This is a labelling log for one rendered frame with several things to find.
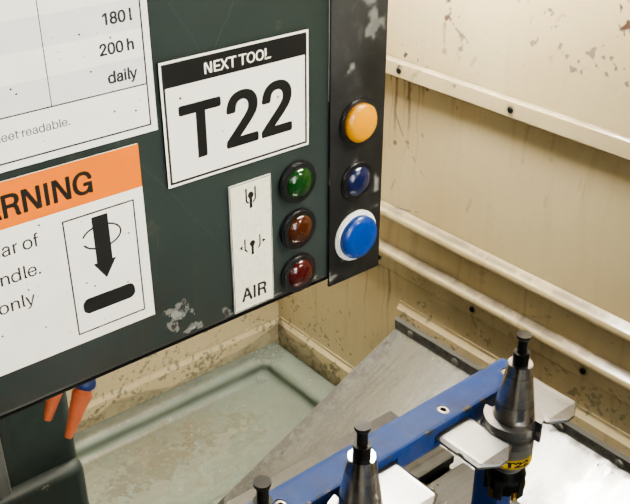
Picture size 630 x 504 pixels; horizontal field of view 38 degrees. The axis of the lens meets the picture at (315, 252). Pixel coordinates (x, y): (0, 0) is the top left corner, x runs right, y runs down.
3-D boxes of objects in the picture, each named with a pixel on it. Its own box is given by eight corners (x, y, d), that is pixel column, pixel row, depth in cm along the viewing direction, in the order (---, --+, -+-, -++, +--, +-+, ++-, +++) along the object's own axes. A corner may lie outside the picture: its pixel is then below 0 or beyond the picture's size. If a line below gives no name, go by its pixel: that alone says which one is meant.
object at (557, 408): (585, 411, 101) (586, 405, 101) (554, 431, 98) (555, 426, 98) (534, 381, 106) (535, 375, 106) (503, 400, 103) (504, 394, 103)
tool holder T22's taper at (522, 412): (509, 395, 101) (516, 344, 98) (543, 415, 98) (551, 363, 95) (483, 413, 98) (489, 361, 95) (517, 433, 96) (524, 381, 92)
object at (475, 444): (520, 455, 95) (521, 449, 95) (486, 478, 92) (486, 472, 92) (469, 421, 100) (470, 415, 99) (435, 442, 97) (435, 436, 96)
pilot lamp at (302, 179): (316, 195, 57) (316, 162, 56) (288, 205, 56) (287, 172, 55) (310, 192, 57) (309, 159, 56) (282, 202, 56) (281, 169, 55)
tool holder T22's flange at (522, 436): (506, 406, 103) (508, 388, 102) (551, 433, 99) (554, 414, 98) (470, 431, 100) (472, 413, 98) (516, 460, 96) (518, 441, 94)
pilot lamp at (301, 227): (316, 241, 58) (316, 209, 57) (288, 251, 57) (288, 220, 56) (310, 237, 59) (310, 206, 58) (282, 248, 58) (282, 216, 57)
